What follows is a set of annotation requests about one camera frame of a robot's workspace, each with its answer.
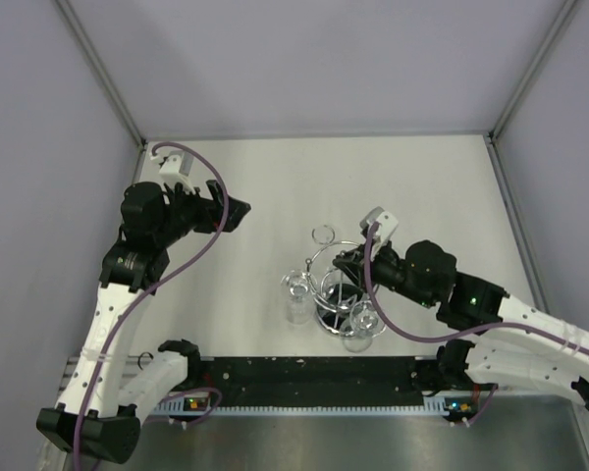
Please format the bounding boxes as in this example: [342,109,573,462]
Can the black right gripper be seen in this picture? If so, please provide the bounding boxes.
[333,236,436,309]

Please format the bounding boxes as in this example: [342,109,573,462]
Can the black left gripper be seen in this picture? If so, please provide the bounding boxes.
[154,179,249,247]

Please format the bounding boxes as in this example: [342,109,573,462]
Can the chrome wire wine glass rack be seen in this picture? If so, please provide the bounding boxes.
[304,224,364,337]

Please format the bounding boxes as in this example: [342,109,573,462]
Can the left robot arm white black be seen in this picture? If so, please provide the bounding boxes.
[36,180,251,469]

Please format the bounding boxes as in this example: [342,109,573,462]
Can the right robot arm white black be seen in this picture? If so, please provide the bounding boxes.
[333,240,589,412]

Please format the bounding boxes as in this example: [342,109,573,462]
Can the clear glass on rack left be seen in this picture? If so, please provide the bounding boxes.
[281,270,314,326]

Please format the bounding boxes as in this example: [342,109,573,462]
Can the clear glass on rack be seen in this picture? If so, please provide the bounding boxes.
[340,299,386,353]
[281,270,314,326]

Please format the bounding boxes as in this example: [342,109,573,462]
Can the clear glass on rack front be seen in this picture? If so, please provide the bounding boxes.
[340,299,386,353]

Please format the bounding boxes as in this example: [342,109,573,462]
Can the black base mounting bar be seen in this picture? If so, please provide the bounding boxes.
[197,356,450,408]

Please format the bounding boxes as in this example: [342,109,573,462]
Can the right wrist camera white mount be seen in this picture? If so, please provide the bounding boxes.
[359,206,399,245]

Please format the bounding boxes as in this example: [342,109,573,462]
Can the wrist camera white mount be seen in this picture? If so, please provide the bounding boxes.
[359,206,399,245]
[150,150,194,194]

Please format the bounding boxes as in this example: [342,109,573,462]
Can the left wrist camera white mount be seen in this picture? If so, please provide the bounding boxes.
[150,150,194,194]

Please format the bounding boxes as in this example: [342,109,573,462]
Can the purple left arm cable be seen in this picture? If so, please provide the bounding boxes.
[66,141,227,466]

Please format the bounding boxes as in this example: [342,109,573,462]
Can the left aluminium frame post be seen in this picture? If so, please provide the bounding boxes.
[51,0,145,149]

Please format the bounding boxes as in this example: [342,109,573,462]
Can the aluminium frame post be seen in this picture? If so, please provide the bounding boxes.
[51,0,145,149]
[485,0,585,144]

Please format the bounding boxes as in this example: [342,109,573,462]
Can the white slotted cable duct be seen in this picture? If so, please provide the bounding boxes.
[151,396,475,419]

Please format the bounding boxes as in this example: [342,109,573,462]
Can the right aluminium frame post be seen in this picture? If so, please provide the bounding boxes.
[485,0,585,144]

